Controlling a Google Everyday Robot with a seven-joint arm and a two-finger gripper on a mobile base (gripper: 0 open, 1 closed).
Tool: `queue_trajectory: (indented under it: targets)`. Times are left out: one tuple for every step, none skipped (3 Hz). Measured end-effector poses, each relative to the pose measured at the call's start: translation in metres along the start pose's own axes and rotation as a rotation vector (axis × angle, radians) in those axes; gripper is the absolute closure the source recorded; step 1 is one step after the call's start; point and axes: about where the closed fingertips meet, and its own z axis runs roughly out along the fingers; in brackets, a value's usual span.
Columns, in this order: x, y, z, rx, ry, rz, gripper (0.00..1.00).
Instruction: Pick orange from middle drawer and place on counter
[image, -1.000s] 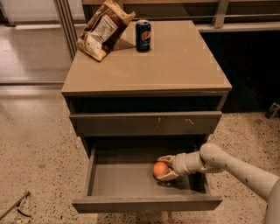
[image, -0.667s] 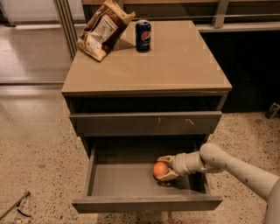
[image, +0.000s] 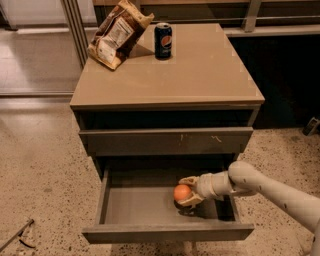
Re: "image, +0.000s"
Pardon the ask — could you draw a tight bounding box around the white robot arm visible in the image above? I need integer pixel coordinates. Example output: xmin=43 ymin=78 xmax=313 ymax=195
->
xmin=173 ymin=161 xmax=320 ymax=256

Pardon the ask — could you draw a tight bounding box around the orange fruit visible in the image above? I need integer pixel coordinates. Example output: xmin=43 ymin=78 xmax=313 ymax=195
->
xmin=173 ymin=184 xmax=192 ymax=202

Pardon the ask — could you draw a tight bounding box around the grey drawer cabinet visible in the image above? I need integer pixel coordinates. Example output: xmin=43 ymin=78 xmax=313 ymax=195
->
xmin=70 ymin=24 xmax=264 ymax=173

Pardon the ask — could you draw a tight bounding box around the closed top drawer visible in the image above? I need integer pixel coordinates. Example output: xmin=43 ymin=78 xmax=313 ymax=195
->
xmin=79 ymin=127 xmax=253 ymax=156

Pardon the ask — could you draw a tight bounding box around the blue Pepsi can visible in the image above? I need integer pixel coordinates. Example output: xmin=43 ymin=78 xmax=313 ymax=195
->
xmin=154 ymin=22 xmax=172 ymax=60

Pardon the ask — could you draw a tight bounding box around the small grey floor object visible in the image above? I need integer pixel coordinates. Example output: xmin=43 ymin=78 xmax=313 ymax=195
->
xmin=302 ymin=117 xmax=320 ymax=136

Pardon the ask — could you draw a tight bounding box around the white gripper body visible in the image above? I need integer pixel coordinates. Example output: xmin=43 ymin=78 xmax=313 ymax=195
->
xmin=196 ymin=173 xmax=222 ymax=200

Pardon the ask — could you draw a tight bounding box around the metal window frame post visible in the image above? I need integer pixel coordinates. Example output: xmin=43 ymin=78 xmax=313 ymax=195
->
xmin=60 ymin=0 xmax=88 ymax=68

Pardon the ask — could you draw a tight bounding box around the metal railing post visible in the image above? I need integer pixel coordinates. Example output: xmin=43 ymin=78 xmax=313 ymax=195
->
xmin=241 ymin=0 xmax=262 ymax=33

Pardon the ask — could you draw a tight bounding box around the open middle drawer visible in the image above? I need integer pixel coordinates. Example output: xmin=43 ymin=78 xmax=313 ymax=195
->
xmin=82 ymin=166 xmax=254 ymax=244

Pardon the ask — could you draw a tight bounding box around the dark metal rod on floor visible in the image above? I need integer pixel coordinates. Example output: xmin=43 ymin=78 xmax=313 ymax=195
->
xmin=0 ymin=219 xmax=34 ymax=252

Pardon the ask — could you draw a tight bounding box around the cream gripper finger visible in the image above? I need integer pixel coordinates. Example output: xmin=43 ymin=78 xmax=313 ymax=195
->
xmin=178 ymin=176 xmax=199 ymax=187
xmin=176 ymin=192 xmax=204 ymax=208

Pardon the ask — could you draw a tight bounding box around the brown chip bag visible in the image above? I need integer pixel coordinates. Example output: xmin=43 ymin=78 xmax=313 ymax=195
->
xmin=88 ymin=0 xmax=154 ymax=70

